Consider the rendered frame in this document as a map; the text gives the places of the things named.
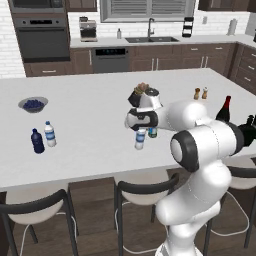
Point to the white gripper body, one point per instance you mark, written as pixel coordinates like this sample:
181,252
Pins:
128,120

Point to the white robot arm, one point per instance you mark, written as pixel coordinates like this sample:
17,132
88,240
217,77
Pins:
200,200

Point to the white plastic bottle blue label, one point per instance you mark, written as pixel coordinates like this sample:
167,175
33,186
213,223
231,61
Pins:
140,140
50,135

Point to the steel dishwasher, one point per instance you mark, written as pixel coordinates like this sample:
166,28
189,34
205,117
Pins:
110,61

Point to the brown lower cupboards run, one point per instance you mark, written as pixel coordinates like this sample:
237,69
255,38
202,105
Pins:
166,58

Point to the brown pepper shaker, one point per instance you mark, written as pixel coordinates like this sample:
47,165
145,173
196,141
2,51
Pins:
197,94

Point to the white salt shaker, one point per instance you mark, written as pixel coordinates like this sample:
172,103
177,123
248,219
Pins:
204,93

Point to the dark sink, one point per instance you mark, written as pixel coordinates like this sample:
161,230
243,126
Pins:
151,39

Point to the grey soap dispenser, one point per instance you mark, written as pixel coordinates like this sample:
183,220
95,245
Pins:
119,34

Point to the dark blue plastic bottle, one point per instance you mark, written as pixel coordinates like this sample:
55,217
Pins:
37,143

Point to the dark sink tap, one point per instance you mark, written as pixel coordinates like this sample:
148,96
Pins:
150,28

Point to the brown drawer under oven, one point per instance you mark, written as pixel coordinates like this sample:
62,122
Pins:
48,69

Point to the dark red glass wine bottle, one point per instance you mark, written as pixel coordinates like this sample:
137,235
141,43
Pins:
224,113

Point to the blueberries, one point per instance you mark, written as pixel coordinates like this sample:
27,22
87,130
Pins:
33,104

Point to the silver coffee machine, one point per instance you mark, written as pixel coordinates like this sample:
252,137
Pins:
88,31

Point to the grey bowl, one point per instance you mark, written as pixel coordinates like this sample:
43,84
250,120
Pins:
23,107

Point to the black and white stand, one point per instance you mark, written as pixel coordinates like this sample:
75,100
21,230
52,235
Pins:
187,27

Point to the window with grey blinds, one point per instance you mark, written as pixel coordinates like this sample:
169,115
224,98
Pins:
148,8

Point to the brown upper cupboard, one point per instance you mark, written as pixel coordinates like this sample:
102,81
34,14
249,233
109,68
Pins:
226,4
81,4

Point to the brown side cupboards run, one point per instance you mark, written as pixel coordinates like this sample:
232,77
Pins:
246,68

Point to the steel microwave oven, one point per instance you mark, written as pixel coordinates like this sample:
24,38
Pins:
36,5

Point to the steel wall oven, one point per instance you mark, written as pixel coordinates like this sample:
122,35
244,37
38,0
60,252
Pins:
41,41

